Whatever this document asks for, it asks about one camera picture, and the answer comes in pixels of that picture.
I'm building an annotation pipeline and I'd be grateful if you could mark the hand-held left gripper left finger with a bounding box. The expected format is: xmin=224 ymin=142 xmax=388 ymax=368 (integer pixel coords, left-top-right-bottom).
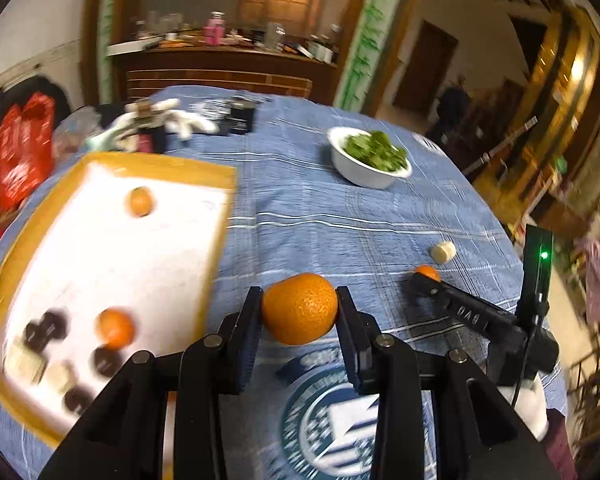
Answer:
xmin=37 ymin=286 xmax=264 ymax=480

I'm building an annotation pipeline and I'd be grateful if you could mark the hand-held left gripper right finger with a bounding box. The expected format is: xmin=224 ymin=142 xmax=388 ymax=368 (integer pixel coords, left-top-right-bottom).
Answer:
xmin=335 ymin=286 xmax=556 ymax=480

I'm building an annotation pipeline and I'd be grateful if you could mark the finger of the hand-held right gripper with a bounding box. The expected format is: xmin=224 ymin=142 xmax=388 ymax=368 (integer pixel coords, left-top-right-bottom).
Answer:
xmin=405 ymin=272 xmax=451 ymax=311

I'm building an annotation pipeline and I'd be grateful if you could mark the large orange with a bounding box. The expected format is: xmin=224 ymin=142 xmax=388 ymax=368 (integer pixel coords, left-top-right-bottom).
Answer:
xmin=261 ymin=273 xmax=339 ymax=346

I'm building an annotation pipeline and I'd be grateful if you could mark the yellow rimmed white tray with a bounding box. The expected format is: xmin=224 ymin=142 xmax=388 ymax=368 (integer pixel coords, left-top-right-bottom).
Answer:
xmin=0 ymin=151 xmax=238 ymax=448

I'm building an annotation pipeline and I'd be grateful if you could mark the white bowl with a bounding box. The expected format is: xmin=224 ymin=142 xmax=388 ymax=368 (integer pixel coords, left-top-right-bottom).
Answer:
xmin=326 ymin=126 xmax=413 ymax=190

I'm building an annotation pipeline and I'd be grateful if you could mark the dark brown chestnut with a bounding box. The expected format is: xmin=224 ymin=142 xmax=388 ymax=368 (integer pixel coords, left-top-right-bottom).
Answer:
xmin=89 ymin=346 xmax=123 ymax=377
xmin=62 ymin=387 xmax=95 ymax=413
xmin=24 ymin=312 xmax=67 ymax=351

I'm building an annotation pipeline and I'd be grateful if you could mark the green lettuce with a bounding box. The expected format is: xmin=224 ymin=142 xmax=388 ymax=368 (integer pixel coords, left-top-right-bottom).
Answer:
xmin=342 ymin=131 xmax=408 ymax=171

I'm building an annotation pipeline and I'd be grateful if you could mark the metal pole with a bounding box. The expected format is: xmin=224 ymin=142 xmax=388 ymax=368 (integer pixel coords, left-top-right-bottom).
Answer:
xmin=462 ymin=116 xmax=538 ymax=173

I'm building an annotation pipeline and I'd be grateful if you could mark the dark jacket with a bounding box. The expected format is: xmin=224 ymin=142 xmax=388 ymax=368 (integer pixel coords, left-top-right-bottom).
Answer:
xmin=436 ymin=75 xmax=468 ymax=133

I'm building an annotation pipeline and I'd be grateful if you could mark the gold pillar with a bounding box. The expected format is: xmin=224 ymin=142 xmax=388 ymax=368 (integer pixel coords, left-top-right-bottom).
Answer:
xmin=480 ymin=5 xmax=600 ymax=221

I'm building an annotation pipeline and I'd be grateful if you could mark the wooden door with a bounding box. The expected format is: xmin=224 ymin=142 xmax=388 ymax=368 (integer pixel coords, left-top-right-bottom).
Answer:
xmin=392 ymin=20 xmax=458 ymax=116

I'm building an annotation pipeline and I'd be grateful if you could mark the small white block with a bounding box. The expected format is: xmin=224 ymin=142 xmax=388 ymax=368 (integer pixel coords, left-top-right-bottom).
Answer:
xmin=4 ymin=345 xmax=48 ymax=383

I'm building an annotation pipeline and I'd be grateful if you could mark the black box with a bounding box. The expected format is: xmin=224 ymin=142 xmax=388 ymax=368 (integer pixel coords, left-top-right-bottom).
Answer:
xmin=219 ymin=96 xmax=257 ymax=137

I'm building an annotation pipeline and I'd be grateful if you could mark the clear plastic bag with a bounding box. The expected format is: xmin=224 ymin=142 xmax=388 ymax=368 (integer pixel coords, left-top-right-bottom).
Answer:
xmin=52 ymin=107 xmax=101 ymax=161

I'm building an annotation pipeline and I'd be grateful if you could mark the wooden counter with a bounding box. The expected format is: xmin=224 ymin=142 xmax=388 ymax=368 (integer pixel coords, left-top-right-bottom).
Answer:
xmin=107 ymin=40 xmax=338 ymax=106

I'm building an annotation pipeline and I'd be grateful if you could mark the red plastic bag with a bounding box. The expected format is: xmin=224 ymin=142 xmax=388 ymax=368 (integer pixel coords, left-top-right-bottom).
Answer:
xmin=0 ymin=92 xmax=56 ymax=208

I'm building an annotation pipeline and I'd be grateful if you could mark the pink thermos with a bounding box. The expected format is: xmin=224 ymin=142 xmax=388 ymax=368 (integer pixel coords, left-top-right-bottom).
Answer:
xmin=204 ymin=12 xmax=226 ymax=46

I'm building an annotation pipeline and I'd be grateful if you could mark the black cable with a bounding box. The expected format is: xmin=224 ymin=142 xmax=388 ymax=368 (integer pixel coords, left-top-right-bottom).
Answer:
xmin=510 ymin=305 xmax=546 ymax=406

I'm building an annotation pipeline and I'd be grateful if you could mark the bamboo wall picture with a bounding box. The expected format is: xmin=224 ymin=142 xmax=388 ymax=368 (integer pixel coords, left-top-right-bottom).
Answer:
xmin=332 ymin=0 xmax=411 ymax=111

